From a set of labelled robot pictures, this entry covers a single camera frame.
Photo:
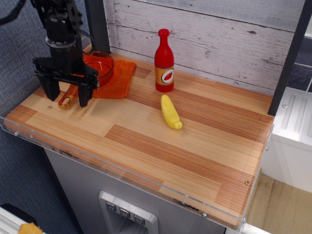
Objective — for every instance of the yellow toy banana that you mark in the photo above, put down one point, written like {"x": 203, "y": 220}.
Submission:
{"x": 169, "y": 112}

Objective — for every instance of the white toy sink unit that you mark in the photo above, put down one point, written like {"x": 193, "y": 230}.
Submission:
{"x": 288, "y": 156}

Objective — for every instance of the yellow sponge piece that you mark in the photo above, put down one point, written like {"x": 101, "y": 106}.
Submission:
{"x": 29, "y": 228}

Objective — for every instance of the silver dispenser button panel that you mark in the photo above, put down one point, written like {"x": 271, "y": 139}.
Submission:
{"x": 123, "y": 217}

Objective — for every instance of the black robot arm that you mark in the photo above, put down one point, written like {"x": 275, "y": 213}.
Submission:
{"x": 62, "y": 20}

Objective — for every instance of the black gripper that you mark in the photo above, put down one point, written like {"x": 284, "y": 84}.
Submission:
{"x": 66, "y": 64}

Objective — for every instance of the dark left frame post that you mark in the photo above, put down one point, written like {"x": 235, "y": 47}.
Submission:
{"x": 98, "y": 25}

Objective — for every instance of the red toy sauce bottle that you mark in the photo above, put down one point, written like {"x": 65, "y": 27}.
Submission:
{"x": 164, "y": 63}

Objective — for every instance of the orange folded cloth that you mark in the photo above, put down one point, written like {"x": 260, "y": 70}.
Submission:
{"x": 119, "y": 84}

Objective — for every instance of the orange transparent plastic pan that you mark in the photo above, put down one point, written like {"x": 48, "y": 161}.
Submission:
{"x": 100, "y": 61}

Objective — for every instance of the dark right frame post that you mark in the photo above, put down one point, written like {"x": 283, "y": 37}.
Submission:
{"x": 291, "y": 56}

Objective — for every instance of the dark frame post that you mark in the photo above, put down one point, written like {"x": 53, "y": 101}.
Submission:
{"x": 98, "y": 25}
{"x": 291, "y": 56}

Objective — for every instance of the silver toy fridge cabinet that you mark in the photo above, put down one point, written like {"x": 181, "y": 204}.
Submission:
{"x": 82, "y": 184}

